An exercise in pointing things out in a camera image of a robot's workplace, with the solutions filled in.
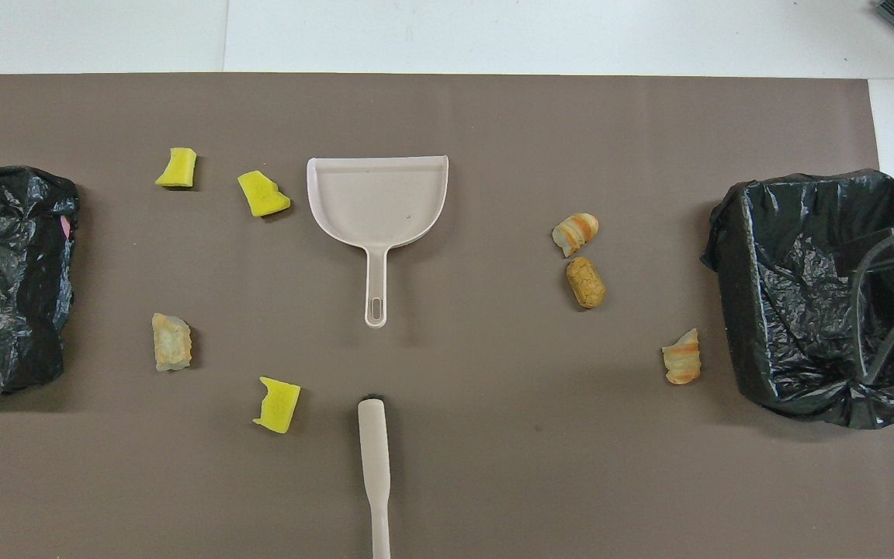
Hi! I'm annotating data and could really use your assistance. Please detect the brown table mat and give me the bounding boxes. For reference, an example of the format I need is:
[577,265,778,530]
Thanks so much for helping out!
[0,73,894,559]

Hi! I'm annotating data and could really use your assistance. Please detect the orange striped bread piece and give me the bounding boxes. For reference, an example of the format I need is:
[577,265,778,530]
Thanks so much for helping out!
[552,212,601,259]
[661,328,702,386]

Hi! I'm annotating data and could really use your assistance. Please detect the black bagged bin pink spot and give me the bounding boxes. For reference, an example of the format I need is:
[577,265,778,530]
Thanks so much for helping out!
[0,165,81,398]

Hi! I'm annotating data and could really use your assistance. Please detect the yellow green sponge piece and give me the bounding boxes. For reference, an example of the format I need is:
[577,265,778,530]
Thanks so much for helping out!
[154,147,198,189]

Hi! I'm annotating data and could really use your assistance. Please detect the pale beige foam chunk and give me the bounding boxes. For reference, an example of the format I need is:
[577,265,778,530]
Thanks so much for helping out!
[151,312,193,373]

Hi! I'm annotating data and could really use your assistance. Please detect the beige plastic dustpan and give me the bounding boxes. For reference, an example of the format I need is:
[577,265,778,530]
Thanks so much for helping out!
[307,155,450,329]

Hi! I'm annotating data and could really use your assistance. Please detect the brown bread roll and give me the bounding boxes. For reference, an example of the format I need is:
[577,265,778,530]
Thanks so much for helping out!
[566,256,608,310]

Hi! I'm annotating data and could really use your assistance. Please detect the beige brush black bristles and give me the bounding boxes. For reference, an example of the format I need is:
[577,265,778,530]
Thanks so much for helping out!
[357,393,393,559]

